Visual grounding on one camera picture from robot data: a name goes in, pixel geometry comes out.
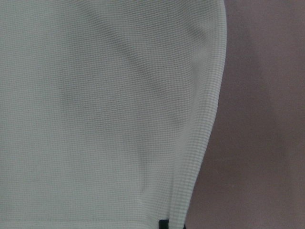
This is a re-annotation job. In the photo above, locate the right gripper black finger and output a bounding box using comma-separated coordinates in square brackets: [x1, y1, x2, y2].
[159, 219, 168, 229]

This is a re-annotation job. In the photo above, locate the olive green long-sleeve shirt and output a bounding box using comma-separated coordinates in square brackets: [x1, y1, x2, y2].
[0, 0, 227, 229]

